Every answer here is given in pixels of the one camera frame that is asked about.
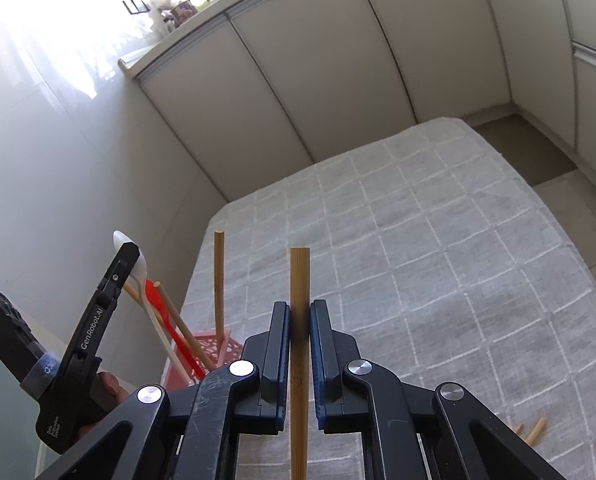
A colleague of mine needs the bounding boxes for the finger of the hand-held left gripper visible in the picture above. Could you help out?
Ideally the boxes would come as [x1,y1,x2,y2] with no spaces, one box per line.
[0,280,60,397]
[94,241,140,313]

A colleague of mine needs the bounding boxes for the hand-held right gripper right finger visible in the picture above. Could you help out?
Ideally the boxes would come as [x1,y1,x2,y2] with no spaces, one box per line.
[308,299,569,480]

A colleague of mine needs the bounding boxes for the patterned mug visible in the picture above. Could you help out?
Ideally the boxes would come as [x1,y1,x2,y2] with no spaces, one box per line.
[170,2,199,26]

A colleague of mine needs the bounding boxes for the red plastic spoon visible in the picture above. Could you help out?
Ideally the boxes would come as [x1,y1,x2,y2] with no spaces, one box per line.
[144,280,207,382]

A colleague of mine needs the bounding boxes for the light bamboo chopstick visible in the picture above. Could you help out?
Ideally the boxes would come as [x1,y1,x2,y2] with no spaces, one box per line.
[289,247,310,480]
[158,282,217,376]
[214,230,227,344]

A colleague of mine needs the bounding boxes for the white kitchen cabinets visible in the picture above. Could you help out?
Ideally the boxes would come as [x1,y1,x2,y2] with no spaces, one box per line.
[118,0,596,201]

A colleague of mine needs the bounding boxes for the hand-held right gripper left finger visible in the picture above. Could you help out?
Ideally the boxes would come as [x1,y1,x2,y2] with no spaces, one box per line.
[38,301,294,480]

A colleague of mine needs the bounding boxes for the white plastic spoon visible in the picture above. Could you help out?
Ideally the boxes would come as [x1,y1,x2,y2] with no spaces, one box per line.
[113,230,195,387]

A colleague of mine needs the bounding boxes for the person's left hand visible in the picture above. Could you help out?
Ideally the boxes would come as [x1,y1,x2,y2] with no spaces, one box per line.
[97,370,129,408]

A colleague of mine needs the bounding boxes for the white kitchen countertop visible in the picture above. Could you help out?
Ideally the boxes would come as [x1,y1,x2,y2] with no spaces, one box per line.
[118,0,354,80]

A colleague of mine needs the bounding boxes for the brown floor mat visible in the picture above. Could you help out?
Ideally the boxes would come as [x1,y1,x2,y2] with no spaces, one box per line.
[465,112,579,187]

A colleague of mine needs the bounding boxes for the grey checked tablecloth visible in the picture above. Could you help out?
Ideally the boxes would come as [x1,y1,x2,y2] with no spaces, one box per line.
[165,117,596,480]

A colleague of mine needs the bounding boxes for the pink perforated utensil holder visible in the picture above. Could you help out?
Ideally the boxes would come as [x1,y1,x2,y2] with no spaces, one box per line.
[163,329,244,392]

